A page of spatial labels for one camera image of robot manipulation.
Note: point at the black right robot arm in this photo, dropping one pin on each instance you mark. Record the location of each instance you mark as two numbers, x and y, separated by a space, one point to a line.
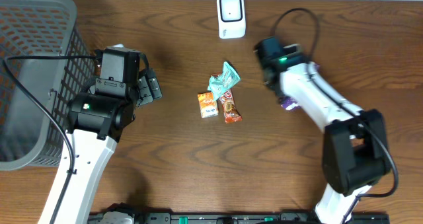
355 151

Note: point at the orange chocolate bar wrapper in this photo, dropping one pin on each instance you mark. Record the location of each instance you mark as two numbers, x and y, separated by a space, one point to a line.
230 112

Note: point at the teal snack packet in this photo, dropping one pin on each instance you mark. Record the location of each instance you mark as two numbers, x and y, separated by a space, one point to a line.
224 81

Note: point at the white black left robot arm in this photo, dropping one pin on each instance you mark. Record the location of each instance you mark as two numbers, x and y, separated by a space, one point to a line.
96 118

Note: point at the pink purple pad package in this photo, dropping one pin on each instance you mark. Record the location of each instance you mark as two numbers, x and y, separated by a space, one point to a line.
290 103

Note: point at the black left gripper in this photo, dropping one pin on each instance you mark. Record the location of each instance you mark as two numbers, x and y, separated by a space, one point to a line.
149 86

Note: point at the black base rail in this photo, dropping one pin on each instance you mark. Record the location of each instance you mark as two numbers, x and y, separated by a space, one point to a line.
115 217

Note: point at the small orange snack box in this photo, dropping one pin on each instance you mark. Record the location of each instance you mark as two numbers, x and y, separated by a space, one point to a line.
208 106

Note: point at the grey plastic basket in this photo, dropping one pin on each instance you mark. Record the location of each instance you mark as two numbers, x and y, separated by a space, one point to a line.
51 63

